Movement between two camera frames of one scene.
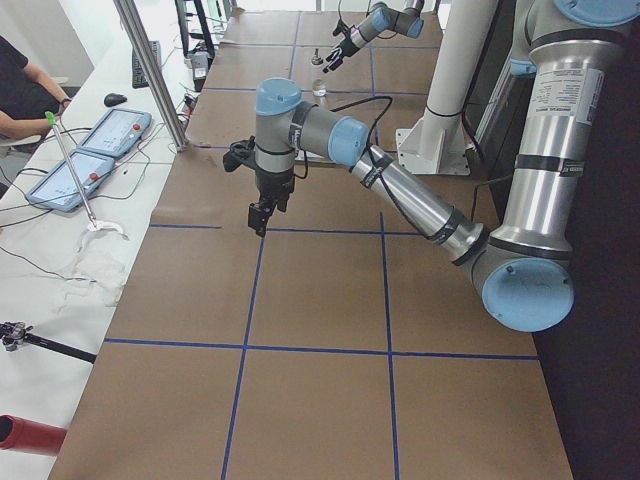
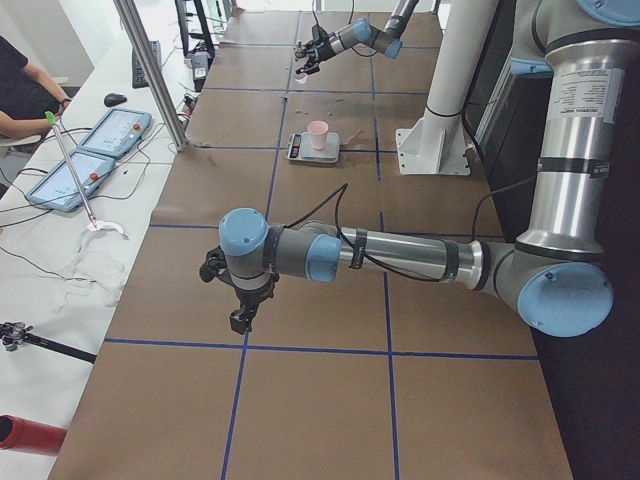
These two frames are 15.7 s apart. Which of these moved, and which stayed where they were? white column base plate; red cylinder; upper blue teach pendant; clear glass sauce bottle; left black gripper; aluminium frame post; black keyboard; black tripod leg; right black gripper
Moved: right black gripper; clear glass sauce bottle; left black gripper
Stayed: upper blue teach pendant; black keyboard; red cylinder; black tripod leg; aluminium frame post; white column base plate
